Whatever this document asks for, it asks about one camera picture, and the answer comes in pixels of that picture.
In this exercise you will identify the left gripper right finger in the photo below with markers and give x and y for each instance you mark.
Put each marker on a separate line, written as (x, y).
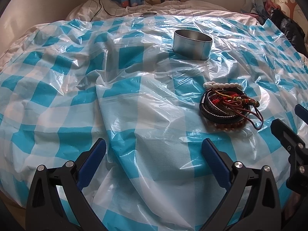
(262, 210)

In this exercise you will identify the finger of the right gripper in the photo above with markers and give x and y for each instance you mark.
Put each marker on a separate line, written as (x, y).
(297, 150)
(301, 112)

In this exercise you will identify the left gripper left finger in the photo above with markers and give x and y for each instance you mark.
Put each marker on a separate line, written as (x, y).
(44, 209)

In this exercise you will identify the black clothes pile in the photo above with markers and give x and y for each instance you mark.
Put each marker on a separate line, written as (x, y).
(291, 29)

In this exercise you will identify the tree decorated wardrobe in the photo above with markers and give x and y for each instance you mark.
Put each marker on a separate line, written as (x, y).
(292, 9)

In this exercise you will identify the round silver metal tin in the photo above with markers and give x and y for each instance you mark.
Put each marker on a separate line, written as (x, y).
(192, 44)

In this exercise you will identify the blue white checkered plastic sheet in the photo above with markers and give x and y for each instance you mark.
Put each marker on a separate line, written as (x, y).
(73, 82)

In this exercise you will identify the silver tin lid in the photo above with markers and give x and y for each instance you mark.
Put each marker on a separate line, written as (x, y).
(148, 14)

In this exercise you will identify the white grid bed sheet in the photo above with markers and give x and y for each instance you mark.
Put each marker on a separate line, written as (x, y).
(17, 24)

